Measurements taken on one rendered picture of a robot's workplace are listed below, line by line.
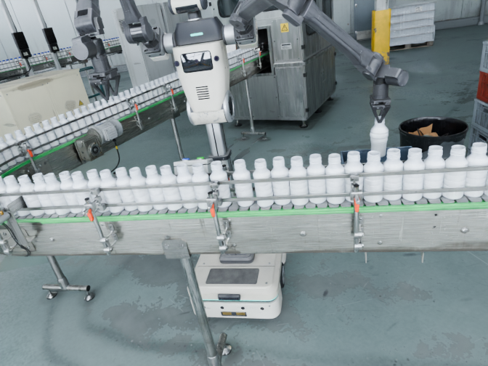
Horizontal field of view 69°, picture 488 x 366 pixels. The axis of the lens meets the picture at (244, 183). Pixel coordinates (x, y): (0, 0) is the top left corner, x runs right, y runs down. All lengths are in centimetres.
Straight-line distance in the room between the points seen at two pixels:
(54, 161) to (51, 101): 276
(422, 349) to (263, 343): 79
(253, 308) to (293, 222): 96
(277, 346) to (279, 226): 98
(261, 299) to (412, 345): 79
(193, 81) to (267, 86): 328
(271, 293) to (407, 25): 916
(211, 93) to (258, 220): 74
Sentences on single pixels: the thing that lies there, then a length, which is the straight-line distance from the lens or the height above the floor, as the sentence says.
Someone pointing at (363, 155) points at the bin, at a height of 92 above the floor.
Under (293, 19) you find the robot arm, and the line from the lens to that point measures 125.
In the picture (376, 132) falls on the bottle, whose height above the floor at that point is 109.
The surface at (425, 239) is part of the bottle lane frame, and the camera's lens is 130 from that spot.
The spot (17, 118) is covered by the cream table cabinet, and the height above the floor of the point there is 83.
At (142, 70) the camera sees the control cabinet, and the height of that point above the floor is 82.
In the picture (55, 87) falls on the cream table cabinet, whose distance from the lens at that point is 529.
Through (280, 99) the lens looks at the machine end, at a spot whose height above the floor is 42.
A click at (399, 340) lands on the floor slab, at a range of 212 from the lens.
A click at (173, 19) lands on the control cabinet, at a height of 157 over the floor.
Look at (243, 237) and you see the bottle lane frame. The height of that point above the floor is 89.
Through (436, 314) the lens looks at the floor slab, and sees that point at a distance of 228.
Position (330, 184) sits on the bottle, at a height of 107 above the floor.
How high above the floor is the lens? 163
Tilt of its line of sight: 27 degrees down
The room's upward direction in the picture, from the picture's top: 9 degrees counter-clockwise
